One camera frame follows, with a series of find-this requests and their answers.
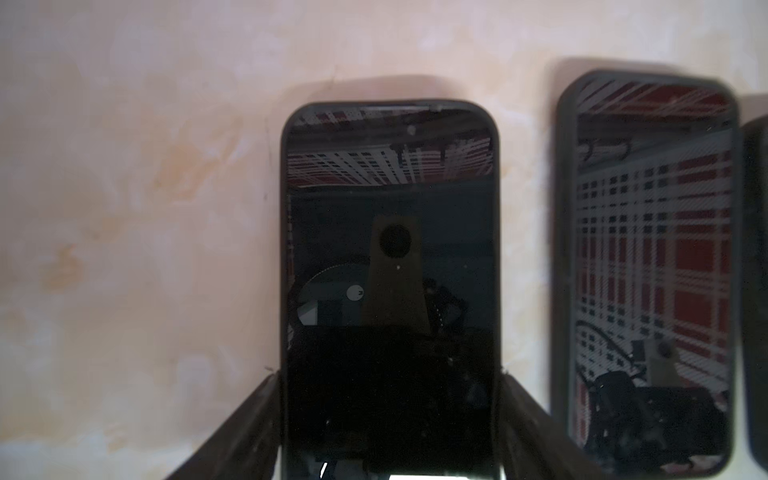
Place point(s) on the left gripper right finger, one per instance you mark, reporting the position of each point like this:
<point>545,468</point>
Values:
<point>530,445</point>

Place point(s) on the black phone case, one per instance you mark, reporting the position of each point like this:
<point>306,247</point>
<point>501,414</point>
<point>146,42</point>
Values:
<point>283,240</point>

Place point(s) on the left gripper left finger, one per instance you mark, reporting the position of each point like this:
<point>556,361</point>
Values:
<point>246,445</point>

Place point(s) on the black smartphone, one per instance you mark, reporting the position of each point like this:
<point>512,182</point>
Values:
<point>645,272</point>
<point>390,288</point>
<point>754,291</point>

